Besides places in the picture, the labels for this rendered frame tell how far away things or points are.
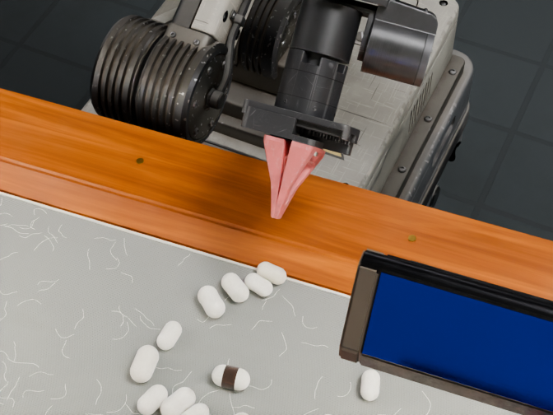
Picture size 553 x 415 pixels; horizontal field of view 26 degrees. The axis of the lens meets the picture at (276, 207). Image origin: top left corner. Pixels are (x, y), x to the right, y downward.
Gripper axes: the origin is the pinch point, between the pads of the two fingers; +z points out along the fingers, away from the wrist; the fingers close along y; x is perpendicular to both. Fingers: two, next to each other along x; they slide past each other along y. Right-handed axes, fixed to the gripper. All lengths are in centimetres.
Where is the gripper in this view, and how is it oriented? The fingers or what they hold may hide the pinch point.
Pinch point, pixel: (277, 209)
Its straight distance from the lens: 111.6
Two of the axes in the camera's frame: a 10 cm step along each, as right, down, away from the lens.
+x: 2.2, 0.1, 9.8
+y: 9.4, 2.6, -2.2
